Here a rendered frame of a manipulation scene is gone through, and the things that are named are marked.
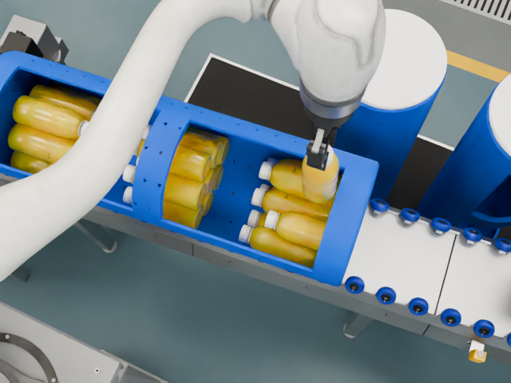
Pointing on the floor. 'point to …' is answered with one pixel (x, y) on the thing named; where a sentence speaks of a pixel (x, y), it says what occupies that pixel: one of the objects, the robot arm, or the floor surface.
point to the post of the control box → (20, 274)
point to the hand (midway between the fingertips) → (322, 147)
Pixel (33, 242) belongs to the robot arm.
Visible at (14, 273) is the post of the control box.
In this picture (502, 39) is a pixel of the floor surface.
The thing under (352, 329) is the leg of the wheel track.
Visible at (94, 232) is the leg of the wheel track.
